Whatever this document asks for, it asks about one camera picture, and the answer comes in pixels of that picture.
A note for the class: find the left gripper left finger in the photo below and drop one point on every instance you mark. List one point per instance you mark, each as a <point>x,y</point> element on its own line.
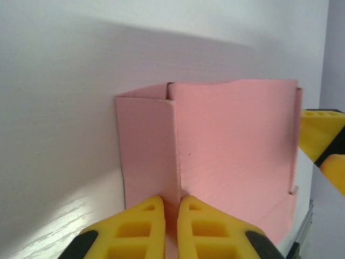
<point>129,237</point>

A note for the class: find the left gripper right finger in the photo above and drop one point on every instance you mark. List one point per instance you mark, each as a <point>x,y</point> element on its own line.
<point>210,237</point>

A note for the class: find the pink paper box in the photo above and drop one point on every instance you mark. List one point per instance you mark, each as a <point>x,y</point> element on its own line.
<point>229,135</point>

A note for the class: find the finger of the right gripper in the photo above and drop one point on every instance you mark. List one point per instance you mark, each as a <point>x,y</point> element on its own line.
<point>312,132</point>

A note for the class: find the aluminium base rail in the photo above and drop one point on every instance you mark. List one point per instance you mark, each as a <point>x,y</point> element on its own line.
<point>304,224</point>

